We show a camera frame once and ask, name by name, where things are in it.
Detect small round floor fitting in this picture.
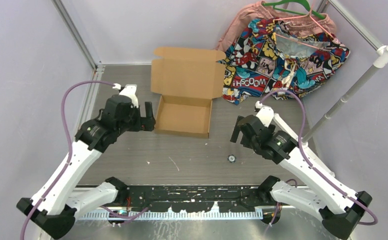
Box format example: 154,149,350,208
227,155,237,163

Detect brown cardboard box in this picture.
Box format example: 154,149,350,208
150,46,226,139

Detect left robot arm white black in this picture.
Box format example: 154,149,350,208
16,94,156,240

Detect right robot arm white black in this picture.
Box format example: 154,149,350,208
230,113,373,240

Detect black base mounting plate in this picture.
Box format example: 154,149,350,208
95,185,292,215

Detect colourful comic print shorts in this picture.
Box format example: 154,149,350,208
221,18,351,105

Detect pink garment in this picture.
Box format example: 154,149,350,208
215,1,337,52

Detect white grey clothes rack stand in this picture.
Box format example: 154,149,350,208
272,43,388,180

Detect green plastic hanger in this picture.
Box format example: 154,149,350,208
261,0,325,20

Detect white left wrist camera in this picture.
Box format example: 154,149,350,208
112,83,139,108

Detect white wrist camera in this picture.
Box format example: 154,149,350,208
112,83,139,108
254,101,275,127

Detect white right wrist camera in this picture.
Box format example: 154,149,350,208
254,101,275,127

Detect aluminium corner post left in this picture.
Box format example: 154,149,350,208
51,0,99,69

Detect aluminium corner post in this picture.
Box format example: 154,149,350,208
316,0,385,50
51,0,99,69

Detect pink wire hanger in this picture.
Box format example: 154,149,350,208
268,8,337,55

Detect aluminium corner post right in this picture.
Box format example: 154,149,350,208
316,0,385,50

